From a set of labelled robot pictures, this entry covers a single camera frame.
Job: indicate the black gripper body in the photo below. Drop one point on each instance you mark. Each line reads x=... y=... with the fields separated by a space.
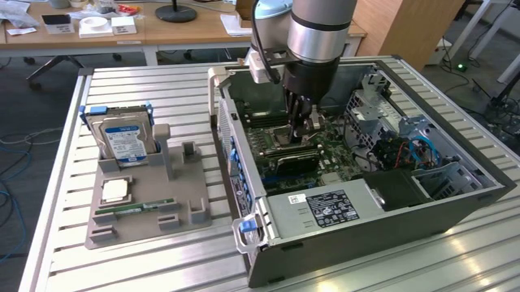
x=310 y=79

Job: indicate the green Nvidia graphics card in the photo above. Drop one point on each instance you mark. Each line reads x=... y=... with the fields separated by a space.
x=296 y=165

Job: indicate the CPU socket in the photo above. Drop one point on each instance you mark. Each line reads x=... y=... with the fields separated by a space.
x=280 y=135

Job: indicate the silver disk bay cage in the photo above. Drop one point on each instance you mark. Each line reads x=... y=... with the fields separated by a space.
x=364 y=121

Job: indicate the green motherboard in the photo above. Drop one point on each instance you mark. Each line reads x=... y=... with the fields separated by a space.
x=336 y=158

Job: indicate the silver finned heatsink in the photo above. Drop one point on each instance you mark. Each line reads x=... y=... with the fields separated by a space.
x=331 y=179

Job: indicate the black power connectors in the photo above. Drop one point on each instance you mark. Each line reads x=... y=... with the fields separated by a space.
x=384 y=153

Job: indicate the white paper stack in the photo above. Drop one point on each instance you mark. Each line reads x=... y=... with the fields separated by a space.
x=235 y=25

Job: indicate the white barcode sticker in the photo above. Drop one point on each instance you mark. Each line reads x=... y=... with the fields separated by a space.
x=296 y=199

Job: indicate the brown cardboard box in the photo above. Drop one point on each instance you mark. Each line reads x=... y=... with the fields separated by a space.
x=243 y=9

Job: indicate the wooden cabinet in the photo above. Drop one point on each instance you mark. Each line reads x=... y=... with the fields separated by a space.
x=406 y=27

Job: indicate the black power supply label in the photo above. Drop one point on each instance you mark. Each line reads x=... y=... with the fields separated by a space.
x=332 y=210

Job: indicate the black plastic shroud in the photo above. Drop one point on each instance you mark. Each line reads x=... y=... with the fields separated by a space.
x=393 y=188

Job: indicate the grey power supply unit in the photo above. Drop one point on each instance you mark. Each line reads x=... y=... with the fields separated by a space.
x=283 y=219

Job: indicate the wooden desk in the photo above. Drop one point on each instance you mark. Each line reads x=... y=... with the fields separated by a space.
x=191 y=30
x=60 y=41

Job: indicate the device with green light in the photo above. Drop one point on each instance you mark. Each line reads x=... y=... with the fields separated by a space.
x=461 y=66

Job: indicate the black lamp base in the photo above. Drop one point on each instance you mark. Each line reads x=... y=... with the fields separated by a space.
x=175 y=13

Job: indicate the silver disk bay with slots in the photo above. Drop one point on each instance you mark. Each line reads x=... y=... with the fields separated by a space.
x=446 y=182

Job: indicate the hard disk in blue caddy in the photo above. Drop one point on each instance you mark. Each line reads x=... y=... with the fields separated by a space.
x=121 y=143

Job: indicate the open grey PC case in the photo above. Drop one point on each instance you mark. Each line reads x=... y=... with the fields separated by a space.
x=406 y=231

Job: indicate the green RAM stick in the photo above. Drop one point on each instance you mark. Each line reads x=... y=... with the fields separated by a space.
x=133 y=207

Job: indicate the small white box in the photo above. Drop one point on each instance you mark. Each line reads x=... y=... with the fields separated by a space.
x=122 y=25

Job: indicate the silver CPU chip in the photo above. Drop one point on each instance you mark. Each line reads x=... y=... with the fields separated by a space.
x=114 y=191

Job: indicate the orange plastic parts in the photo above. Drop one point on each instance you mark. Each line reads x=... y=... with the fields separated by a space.
x=126 y=9

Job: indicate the grey printed parts rack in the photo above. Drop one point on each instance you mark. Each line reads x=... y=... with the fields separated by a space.
x=141 y=225

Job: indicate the white tape roll on box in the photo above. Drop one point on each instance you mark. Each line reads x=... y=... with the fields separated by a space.
x=94 y=27

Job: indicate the black chair base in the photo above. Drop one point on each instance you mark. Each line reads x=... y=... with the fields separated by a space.
x=52 y=65

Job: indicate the white cup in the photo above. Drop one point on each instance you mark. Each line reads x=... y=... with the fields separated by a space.
x=77 y=3

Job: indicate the white box with black top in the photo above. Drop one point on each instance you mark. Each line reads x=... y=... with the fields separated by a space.
x=57 y=24

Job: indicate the grey cup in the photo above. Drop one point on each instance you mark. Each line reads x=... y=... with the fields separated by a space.
x=58 y=3

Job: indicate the white card with red print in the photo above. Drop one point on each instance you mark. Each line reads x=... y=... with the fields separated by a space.
x=20 y=31

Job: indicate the clear plastic bags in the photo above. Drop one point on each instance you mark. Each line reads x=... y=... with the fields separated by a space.
x=16 y=13

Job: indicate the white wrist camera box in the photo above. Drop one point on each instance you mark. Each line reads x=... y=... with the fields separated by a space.
x=259 y=68

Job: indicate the white desk frame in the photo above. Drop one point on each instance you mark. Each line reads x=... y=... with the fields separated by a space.
x=466 y=29

